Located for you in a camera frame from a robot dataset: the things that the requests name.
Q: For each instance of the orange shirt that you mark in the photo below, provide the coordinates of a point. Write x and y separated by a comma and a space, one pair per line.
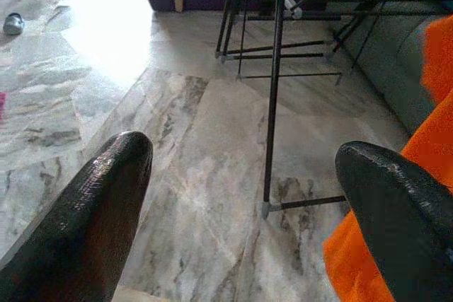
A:
354, 266

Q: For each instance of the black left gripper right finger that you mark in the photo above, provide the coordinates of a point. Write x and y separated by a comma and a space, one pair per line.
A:
407, 227

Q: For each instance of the grey-green sofa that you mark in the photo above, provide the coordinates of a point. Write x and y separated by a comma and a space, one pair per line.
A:
389, 68

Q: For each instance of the grey slipper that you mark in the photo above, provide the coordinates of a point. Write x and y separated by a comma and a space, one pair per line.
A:
13, 24

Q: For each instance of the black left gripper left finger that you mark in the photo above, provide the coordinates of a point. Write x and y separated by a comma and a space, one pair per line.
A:
78, 231

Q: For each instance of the black clothes drying rack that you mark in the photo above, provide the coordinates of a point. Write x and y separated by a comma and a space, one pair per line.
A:
275, 68

